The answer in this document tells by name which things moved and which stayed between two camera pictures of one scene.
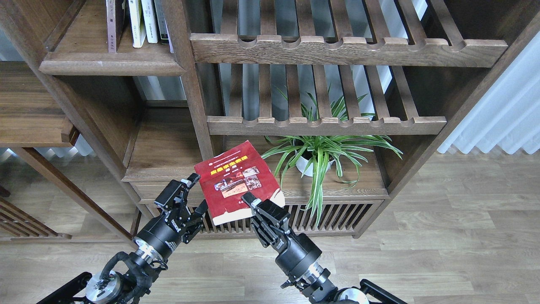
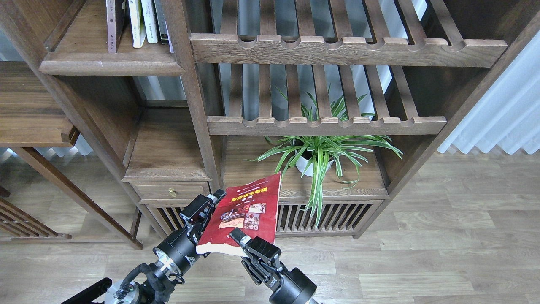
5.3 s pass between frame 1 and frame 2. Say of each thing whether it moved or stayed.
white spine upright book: stayed
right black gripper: moved
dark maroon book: stayed
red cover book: moved
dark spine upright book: stayed
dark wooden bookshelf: stayed
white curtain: stayed
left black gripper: moved
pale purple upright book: stayed
